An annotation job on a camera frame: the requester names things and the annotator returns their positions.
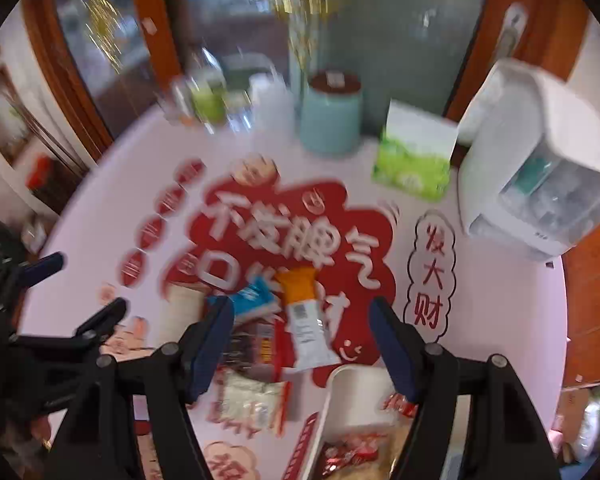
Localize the small glass jar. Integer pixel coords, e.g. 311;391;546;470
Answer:
227;90;254;132

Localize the wooden framed wall niche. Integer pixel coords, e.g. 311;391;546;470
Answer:
0;66;32;167

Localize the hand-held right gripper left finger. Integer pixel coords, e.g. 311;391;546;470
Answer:
45;296;236;480

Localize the green tissue box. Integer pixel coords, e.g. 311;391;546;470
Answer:
372;99;459;202

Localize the glass cup with orange contents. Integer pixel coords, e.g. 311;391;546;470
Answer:
171;77;197;122

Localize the wooden wall cabinet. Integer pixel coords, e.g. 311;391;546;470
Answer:
561;204;600;389

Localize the silver door handle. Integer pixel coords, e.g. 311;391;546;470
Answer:
499;4;529;62

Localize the small blue snack packet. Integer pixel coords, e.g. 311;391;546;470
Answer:
224;277;282;319

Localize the white dish dryer appliance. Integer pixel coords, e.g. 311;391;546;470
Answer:
456;57;600;262

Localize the orange white snack bar packet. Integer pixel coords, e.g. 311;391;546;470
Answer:
274;267;342;372

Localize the teal canister with brown lid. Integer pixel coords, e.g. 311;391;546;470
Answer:
299;70;364;158

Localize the wooden glass sliding door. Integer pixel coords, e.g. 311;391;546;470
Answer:
21;0;589;173

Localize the brown biscuit packet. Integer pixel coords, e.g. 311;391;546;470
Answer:
161;282;212;347

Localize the white plastic bag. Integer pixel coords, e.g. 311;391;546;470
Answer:
580;394;600;462

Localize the clear bottle with green label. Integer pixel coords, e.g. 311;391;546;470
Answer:
189;47;229;129

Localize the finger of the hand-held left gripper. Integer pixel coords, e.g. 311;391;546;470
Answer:
16;252;66;289
74;297;129;349

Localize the dark striped snack packet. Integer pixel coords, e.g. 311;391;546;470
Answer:
229;319;282;367

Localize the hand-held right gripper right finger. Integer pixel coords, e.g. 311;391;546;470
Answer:
369;296;562;480

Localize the white and red snack packet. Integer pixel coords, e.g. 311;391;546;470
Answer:
216;369;289;435

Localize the white squeeze bottle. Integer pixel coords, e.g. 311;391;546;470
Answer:
249;72;297;132

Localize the white plastic storage bin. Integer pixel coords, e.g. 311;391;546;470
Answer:
300;364;423;480

